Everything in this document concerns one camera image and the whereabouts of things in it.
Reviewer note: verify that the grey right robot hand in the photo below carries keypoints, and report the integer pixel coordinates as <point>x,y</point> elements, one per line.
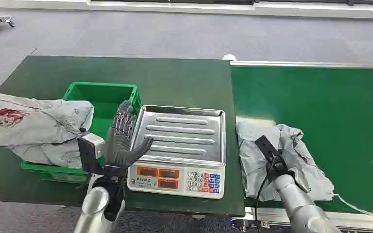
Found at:
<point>299,184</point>

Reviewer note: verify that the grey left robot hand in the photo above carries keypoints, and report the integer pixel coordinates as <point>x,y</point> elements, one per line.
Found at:
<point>119,148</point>

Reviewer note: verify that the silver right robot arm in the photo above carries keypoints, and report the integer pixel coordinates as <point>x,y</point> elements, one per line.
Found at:
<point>302,209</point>

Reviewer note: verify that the green plastic crate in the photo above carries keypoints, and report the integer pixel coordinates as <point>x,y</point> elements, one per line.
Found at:
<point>104,99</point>

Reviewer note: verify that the white electronic weighing scale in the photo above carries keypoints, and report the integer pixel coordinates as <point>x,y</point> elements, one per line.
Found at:
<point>173,181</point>

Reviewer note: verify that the plain grey parcel bag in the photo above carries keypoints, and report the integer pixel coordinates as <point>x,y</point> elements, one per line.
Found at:
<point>54,154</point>

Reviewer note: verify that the steel scale tray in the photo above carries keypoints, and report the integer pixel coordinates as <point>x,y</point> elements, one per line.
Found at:
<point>183,135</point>

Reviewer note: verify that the green conveyor belt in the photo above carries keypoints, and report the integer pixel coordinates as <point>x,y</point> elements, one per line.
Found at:
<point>334,106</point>

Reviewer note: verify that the grey parcel with red print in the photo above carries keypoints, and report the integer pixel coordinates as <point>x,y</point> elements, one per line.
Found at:
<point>28,119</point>

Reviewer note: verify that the white round cap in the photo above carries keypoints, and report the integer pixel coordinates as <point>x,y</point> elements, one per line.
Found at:
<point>229,57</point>

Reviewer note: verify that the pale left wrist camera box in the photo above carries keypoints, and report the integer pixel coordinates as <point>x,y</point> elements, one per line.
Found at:
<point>91,149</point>

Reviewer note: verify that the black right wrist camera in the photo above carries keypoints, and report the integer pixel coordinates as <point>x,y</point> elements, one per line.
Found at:
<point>271,154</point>

